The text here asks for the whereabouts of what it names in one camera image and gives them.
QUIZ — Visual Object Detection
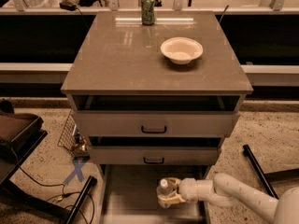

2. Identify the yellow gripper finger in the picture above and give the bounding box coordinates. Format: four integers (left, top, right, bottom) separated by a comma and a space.
157, 192, 186, 208
165, 177, 181, 188

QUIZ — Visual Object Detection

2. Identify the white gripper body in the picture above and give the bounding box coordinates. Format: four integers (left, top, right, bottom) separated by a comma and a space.
178, 178, 198, 203

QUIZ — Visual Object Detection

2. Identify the clear plastic bottle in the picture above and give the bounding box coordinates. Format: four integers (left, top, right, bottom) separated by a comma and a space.
156, 178, 173, 208

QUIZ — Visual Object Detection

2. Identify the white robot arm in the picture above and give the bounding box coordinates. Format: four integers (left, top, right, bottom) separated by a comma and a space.
156, 173, 299, 224

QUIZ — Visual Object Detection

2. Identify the bottom open drawer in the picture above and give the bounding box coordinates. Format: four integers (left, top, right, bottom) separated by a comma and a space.
100, 165, 210, 224

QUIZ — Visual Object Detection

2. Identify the middle grey drawer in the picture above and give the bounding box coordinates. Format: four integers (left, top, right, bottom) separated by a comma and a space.
88, 147, 220, 165

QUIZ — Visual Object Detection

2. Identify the grey drawer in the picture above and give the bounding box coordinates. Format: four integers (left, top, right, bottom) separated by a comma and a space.
72, 111, 239, 137
88, 147, 220, 165

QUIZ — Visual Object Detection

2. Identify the grey drawer cabinet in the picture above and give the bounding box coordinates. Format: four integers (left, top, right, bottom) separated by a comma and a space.
61, 10, 254, 179

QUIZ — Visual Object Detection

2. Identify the top grey drawer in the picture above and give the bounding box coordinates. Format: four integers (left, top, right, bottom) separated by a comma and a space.
72, 111, 239, 137

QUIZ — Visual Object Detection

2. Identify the black stand leg left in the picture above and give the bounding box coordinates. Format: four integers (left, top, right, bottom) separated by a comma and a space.
64, 175, 97, 224

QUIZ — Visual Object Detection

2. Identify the black stand leg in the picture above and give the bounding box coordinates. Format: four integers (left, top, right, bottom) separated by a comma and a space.
243, 145, 299, 198
64, 175, 97, 224

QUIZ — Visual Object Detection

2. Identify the blue tape cross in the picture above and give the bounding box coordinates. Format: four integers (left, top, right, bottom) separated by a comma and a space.
64, 159, 87, 185

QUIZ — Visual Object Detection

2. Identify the black stand leg right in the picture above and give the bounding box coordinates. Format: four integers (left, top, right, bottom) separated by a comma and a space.
243, 145, 299, 198

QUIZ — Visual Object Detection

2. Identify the white paper bowl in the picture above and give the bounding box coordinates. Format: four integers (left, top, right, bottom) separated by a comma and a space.
160, 37, 203, 65

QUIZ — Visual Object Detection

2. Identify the black chair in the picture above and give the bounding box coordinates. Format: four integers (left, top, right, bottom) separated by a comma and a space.
0, 100, 43, 184

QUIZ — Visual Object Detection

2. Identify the green soda can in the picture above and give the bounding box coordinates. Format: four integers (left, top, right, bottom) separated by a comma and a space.
141, 0, 155, 25

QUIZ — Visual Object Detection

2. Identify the black power adapter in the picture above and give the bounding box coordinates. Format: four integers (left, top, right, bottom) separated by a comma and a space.
60, 0, 77, 11

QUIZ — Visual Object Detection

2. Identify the wire mesh basket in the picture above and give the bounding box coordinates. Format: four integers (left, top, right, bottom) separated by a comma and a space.
58, 113, 89, 159

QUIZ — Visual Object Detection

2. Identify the black cable on floor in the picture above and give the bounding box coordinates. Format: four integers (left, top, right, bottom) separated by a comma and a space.
12, 149, 95, 224

